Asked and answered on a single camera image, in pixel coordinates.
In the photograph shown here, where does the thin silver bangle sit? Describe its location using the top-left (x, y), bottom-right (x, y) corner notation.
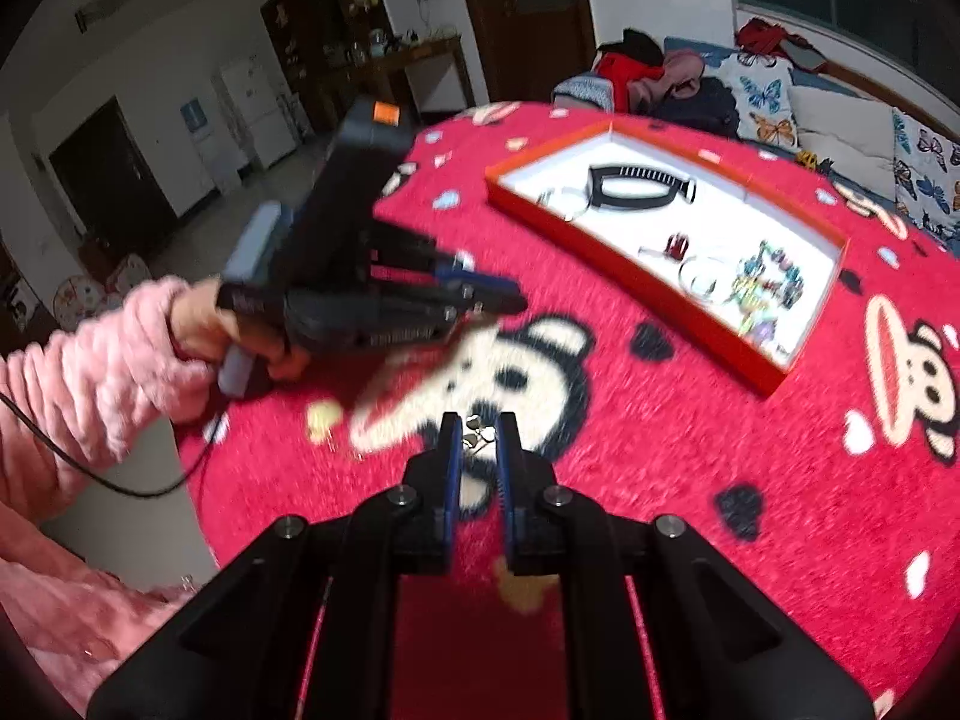
top-left (537, 187), bottom-right (592, 223)

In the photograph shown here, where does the black smart wristband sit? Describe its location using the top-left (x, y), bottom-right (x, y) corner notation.
top-left (586, 164), bottom-right (698, 211)

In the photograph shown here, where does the colourful beaded charm bracelet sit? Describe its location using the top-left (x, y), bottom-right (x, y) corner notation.
top-left (737, 239), bottom-right (809, 313)

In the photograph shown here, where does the left hand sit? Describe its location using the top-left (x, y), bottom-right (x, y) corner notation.
top-left (167, 278), bottom-right (311, 380)

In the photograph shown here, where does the white refrigerator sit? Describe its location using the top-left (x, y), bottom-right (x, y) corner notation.
top-left (220, 57), bottom-right (298, 171)

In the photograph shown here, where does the red knot charm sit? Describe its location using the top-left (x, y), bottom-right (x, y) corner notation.
top-left (638, 234), bottom-right (690, 263)

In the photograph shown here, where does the large silver hoop bangle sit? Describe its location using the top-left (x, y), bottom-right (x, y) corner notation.
top-left (677, 255), bottom-right (736, 304)

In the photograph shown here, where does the wooden console table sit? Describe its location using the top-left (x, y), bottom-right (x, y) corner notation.
top-left (324, 32), bottom-right (477, 124)

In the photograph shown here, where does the orange white shallow tray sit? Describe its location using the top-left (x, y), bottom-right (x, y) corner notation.
top-left (485, 117), bottom-right (848, 397)

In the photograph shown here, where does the pile of clothes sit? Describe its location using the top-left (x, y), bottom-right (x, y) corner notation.
top-left (551, 28), bottom-right (740, 138)

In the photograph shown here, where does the dark wooden door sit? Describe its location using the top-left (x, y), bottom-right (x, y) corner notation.
top-left (466, 0), bottom-right (596, 103)

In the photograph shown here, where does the pink fleece sleeve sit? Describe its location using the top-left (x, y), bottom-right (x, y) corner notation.
top-left (0, 278), bottom-right (213, 712)

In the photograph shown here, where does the red monkey print blanket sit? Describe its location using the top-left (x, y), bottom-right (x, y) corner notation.
top-left (178, 103), bottom-right (958, 718)

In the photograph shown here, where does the butterfly print pillow left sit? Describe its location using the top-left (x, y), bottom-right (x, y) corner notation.
top-left (718, 52), bottom-right (799, 153)

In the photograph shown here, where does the butterfly print pillow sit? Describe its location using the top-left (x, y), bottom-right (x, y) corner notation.
top-left (718, 52), bottom-right (799, 153)
top-left (892, 109), bottom-right (960, 247)

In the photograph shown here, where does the red clothing on sill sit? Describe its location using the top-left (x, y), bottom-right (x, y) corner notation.
top-left (736, 16), bottom-right (828, 73)

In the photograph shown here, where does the plain beige cushion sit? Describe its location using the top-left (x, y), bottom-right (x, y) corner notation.
top-left (789, 86), bottom-right (895, 200)

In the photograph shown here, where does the blue sofa bed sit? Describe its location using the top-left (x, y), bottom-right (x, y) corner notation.
top-left (664, 36), bottom-right (958, 254)

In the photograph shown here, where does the butterfly print pillow right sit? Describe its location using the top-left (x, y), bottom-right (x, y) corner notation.
top-left (892, 109), bottom-right (960, 247)

